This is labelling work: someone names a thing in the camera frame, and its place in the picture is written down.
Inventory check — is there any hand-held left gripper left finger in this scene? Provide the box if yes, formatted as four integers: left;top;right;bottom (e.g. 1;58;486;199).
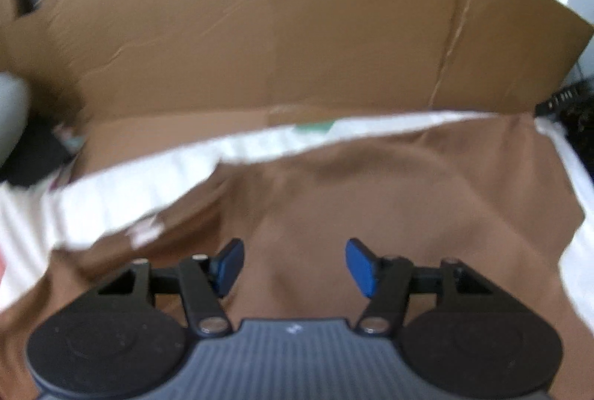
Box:
97;237;246;338

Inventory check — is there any long folded cardboard sheet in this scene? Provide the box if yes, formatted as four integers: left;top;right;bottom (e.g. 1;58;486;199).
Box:
0;0;594;178

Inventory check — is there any brown printed t-shirt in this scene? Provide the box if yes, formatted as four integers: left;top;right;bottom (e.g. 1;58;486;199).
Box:
0;110;586;400

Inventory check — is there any cream bear print blanket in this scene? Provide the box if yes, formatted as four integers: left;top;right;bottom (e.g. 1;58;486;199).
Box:
0;109;594;336

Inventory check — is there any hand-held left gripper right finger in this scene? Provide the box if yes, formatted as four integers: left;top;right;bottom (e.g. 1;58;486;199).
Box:
344;237;497;338

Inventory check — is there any grey neck pillow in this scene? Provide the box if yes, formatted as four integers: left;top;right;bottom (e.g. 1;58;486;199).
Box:
0;73;29;169

